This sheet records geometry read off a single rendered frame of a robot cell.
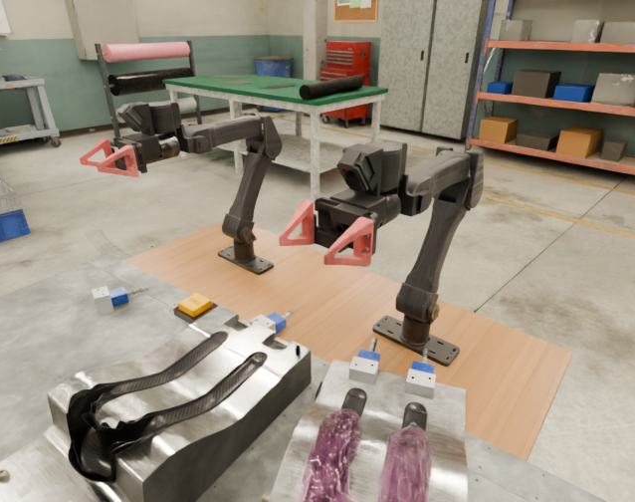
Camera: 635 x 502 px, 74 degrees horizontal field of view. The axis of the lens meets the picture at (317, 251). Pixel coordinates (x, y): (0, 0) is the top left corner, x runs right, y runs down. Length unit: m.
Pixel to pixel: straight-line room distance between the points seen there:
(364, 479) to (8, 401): 0.72
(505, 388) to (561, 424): 1.16
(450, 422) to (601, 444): 1.38
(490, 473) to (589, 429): 1.36
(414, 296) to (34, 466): 0.73
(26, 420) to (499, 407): 0.91
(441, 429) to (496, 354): 0.32
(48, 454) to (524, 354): 0.95
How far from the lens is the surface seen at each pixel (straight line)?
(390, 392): 0.84
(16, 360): 1.18
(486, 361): 1.04
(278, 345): 0.91
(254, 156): 1.27
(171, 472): 0.70
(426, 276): 0.93
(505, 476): 0.85
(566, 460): 2.02
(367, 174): 0.59
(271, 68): 8.19
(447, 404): 0.84
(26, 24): 7.25
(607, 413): 2.28
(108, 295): 1.20
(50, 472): 0.83
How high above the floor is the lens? 1.46
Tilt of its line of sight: 28 degrees down
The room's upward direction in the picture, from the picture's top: straight up
